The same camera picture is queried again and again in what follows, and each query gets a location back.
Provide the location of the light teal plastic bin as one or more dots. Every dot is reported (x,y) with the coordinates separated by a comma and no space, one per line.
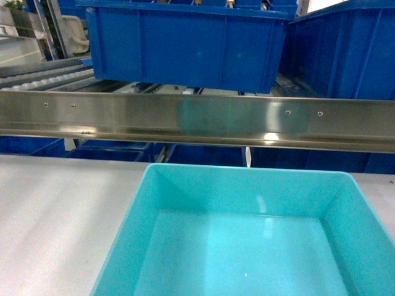
(216,230)

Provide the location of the large blue plastic bin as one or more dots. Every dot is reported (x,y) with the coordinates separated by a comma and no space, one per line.
(197,46)

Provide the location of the roller conveyor track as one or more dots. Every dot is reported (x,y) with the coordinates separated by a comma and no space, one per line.
(58,75)

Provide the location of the blue plastic bin at right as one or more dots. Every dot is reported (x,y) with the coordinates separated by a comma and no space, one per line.
(343,51)

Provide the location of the stainless steel shelf rail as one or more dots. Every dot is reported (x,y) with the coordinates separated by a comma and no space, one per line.
(284,122)

